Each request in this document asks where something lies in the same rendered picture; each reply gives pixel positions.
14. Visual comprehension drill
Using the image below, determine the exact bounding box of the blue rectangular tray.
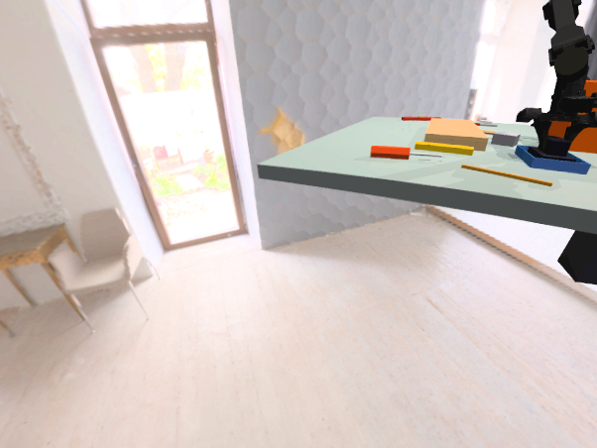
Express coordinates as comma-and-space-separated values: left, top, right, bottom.
515, 145, 591, 174

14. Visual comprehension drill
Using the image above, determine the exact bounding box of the thin orange bar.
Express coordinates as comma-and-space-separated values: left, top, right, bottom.
461, 165, 553, 186

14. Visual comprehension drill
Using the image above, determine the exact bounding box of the yellow flat bar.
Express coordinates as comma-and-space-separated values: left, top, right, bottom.
415, 142, 474, 156

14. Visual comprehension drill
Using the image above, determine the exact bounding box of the peach rectangular panel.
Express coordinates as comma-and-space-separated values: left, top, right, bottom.
424, 118, 489, 152

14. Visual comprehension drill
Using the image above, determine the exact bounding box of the orange-handled awl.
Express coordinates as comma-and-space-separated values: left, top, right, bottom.
370, 146, 444, 160

